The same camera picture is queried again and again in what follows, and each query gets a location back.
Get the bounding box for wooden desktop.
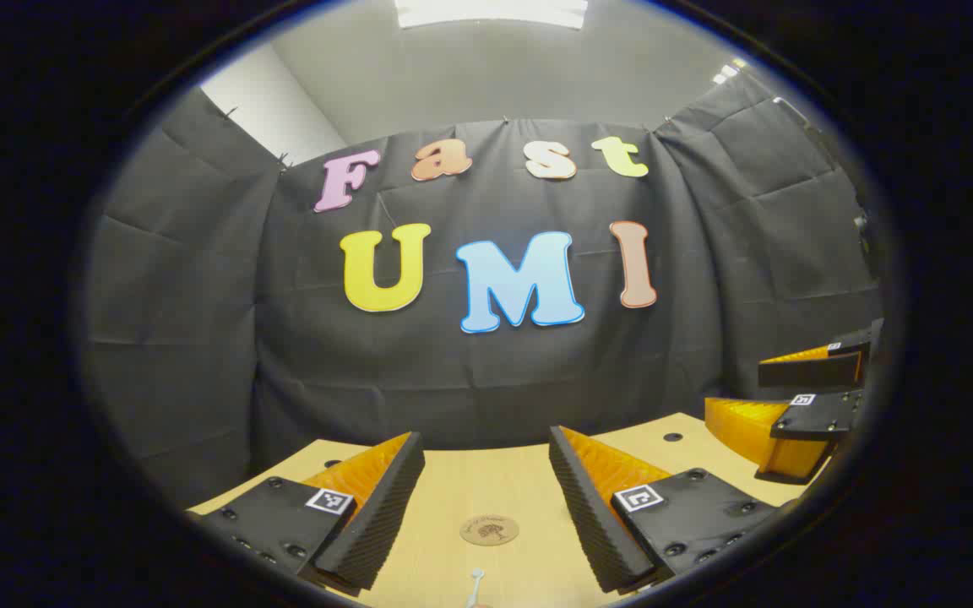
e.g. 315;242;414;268
187;412;834;608

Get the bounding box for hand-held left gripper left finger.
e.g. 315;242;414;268
187;432;426;592

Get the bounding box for round wooden coaster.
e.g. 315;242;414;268
459;514;520;547

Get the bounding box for black backdrop cloth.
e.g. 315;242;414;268
81;72;889;508

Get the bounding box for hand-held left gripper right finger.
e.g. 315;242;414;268
548;426;785;594

